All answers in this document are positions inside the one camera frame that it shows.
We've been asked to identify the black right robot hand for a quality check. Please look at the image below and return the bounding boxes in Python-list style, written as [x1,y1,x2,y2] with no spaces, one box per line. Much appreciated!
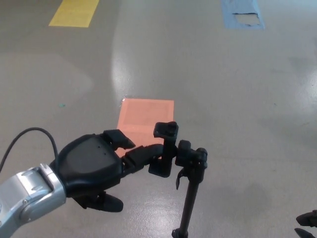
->
[294,209,317,238]

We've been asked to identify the torn blue floor mat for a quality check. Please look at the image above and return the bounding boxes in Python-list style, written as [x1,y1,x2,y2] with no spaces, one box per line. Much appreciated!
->
[221,0,265,30]

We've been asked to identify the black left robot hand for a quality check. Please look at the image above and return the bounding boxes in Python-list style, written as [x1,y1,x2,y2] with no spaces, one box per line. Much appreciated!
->
[49,129,165,213]

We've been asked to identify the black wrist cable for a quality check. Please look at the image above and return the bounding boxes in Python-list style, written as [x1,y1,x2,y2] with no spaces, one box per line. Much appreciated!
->
[0,127,59,172]

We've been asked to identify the yellow floor mat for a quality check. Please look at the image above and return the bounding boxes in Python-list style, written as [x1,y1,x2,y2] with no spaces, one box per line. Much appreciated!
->
[48,0,100,28]

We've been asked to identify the black phone stand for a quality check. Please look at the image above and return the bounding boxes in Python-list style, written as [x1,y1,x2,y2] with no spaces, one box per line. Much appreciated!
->
[148,121,208,238]

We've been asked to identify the orange floor mat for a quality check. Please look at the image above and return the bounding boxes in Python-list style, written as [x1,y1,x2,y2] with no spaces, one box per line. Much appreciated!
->
[115,98,175,160]

